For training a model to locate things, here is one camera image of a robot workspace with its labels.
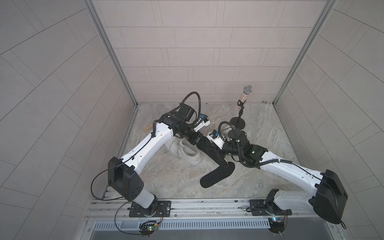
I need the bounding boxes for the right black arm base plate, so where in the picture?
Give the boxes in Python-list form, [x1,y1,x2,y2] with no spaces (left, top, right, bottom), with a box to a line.
[246,200,292,218]

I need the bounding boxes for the small wooden block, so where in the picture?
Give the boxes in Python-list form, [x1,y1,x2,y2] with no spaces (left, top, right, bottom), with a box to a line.
[143,124,153,132]

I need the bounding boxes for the microphone on black stand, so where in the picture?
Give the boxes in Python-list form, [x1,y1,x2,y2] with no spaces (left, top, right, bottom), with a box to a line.
[230,85,253,130]

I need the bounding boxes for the white perforated cable duct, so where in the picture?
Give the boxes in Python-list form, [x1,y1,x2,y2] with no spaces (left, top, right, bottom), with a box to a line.
[94,219,270,231]

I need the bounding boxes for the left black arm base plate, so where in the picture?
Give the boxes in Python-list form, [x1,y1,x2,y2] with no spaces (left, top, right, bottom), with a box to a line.
[129,200,172,218]

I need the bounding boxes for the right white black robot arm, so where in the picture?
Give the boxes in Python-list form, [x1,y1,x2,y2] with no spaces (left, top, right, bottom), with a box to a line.
[208,129,348,225]

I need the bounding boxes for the right green circuit board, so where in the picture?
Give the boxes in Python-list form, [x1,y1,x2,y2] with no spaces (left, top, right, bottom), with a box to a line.
[268,217,286,235]

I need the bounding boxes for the black insole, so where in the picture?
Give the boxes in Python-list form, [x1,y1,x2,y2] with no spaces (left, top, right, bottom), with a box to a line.
[196,136,228,168]
[200,162,235,188]

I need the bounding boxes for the aluminium mounting rail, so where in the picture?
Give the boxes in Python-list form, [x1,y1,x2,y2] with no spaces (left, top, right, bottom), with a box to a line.
[85,198,318,220]

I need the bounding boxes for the left green circuit board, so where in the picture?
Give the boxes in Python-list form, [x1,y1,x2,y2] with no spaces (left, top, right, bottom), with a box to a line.
[139,221,159,237]

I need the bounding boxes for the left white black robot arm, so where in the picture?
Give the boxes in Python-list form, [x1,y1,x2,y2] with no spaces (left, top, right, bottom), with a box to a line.
[106,104,209,217]

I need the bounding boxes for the green circuit board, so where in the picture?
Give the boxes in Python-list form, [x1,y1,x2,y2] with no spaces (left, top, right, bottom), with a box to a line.
[268,217,286,235]
[139,221,159,237]

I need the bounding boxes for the white sneaker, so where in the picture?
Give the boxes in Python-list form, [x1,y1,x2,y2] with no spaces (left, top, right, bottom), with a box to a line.
[194,114,210,132]
[164,137,201,166]

